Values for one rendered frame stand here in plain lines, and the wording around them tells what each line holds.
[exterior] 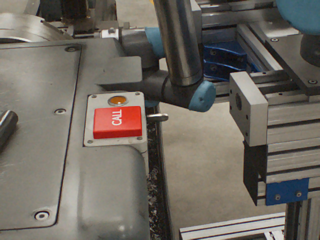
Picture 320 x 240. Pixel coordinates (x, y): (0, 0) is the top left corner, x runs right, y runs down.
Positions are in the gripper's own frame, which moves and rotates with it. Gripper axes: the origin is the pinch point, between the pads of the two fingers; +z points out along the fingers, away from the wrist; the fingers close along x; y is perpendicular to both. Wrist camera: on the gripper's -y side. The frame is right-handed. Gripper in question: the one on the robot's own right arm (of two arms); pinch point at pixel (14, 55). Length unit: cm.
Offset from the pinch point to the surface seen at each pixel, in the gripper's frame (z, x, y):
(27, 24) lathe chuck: -8.3, 15.2, -21.0
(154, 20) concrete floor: -38, -108, 298
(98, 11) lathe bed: -13, -24, 92
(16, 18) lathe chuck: -6.0, 15.7, -19.3
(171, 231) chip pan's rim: -34, -48, -9
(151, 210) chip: -29, -49, 1
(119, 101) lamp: -27, 18, -60
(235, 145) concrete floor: -72, -108, 122
